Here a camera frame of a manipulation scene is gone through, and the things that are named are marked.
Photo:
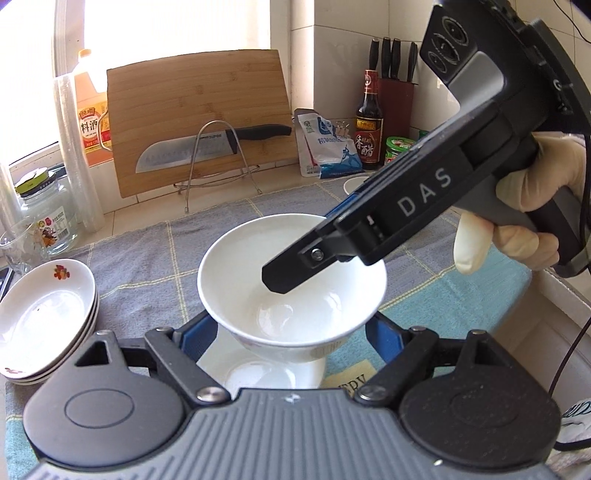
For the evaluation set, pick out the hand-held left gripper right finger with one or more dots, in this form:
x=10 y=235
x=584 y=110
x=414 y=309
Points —
x=383 y=341

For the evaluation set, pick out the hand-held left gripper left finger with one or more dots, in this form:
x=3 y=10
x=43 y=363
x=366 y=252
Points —
x=191 y=337

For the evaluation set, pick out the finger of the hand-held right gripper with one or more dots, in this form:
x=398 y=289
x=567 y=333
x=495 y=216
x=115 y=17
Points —
x=295 y=267

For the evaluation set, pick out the person's right hand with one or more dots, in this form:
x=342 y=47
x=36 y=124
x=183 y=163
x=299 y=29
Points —
x=549 y=166

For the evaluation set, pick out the dark vinegar bottle red label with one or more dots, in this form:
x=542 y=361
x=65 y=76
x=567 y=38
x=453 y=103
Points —
x=369 y=120

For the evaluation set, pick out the dark red knife block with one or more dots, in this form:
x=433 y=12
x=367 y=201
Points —
x=397 y=106

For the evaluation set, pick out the grey blue checked cloth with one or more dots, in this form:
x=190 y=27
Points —
x=138 y=258

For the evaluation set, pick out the white blue salt packet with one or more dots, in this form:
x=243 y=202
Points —
x=330 y=147

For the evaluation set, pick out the large kitchen knife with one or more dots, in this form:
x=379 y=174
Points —
x=166 y=157

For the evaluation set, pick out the glass jar with green lid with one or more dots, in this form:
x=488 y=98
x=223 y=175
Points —
x=46 y=217

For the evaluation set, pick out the clear drinking glass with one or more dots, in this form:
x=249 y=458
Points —
x=18 y=254

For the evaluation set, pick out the wooden cutting board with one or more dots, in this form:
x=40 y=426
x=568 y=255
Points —
x=184 y=101

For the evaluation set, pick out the white printed cloth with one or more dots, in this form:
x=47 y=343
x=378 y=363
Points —
x=577 y=429

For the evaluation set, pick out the orange cooking wine bottle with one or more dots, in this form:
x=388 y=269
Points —
x=90 y=101

